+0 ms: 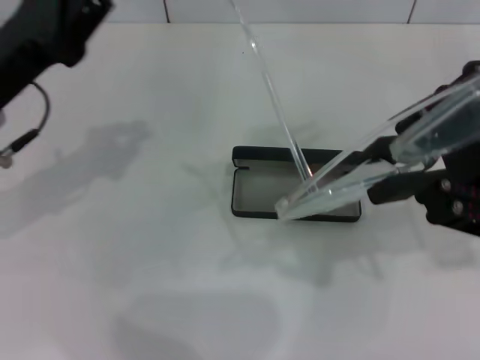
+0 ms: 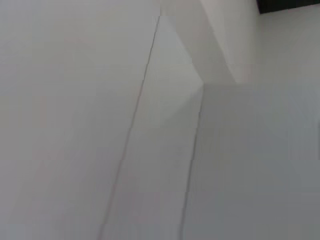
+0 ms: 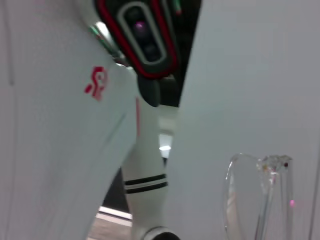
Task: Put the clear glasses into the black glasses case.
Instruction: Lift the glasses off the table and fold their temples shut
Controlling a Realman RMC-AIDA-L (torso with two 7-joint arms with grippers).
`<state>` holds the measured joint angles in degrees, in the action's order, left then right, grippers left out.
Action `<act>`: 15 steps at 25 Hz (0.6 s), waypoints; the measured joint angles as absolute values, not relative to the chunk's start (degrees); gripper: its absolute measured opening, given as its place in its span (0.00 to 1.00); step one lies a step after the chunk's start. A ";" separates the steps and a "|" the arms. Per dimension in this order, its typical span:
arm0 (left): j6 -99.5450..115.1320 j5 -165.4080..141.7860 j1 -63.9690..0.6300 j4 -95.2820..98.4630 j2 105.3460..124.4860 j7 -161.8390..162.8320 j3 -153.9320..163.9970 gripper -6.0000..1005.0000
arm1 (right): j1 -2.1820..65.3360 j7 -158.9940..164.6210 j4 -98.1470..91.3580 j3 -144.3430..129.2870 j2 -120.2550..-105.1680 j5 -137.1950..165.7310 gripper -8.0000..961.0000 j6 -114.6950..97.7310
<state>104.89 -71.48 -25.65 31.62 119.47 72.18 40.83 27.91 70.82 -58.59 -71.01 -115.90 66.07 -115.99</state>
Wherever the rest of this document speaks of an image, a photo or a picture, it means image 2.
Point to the black overhead panel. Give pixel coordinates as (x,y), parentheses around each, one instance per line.
(287,5)

